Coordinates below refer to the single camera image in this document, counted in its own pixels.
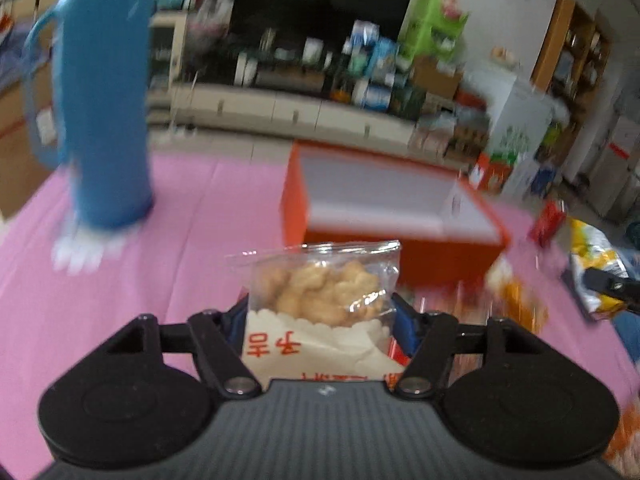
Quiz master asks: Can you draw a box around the red can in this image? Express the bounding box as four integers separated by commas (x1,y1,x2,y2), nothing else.
528,200,568,247

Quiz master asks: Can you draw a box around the clear biscuit packet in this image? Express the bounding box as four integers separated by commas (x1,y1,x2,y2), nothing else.
225,241,408,383

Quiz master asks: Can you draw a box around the white chest freezer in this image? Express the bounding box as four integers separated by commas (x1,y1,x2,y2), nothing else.
475,67,557,197

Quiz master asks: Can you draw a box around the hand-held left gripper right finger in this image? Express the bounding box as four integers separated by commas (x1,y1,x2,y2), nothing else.
382,292,543,401

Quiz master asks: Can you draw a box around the yellow and silver snack packet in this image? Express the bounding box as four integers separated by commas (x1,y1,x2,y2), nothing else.
562,219,632,321

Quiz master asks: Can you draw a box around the white television cabinet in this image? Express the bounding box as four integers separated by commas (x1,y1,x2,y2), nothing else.
169,81,417,147

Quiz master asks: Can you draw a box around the orange object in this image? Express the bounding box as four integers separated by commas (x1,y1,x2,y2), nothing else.
602,400,640,478

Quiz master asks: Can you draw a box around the orange and white snack packet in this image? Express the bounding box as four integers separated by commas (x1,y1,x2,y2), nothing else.
482,259,551,341

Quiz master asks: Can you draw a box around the wooden shelf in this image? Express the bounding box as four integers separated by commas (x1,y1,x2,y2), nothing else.
531,0,613,128

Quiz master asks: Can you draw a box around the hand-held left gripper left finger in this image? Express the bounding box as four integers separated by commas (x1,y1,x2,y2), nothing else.
102,296,263,401

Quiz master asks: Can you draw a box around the green carton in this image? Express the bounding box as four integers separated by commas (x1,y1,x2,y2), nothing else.
399,0,470,65

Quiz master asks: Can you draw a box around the blue thermos jug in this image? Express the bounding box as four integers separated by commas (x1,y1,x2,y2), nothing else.
22,0,157,228

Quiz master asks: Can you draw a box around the orange box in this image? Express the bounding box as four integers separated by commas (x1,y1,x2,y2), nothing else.
281,141,512,288

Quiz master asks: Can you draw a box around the brown cardboard box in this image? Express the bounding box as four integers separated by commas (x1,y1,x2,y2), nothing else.
409,54,465,102

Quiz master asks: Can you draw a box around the stack of blue white boxes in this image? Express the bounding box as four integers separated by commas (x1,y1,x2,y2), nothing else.
341,20,402,112

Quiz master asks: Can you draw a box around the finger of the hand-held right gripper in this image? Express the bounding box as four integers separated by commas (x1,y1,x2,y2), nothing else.
584,267,640,313

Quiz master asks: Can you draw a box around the pink tablecloth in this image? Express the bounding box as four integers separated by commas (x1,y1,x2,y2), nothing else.
0,152,640,480

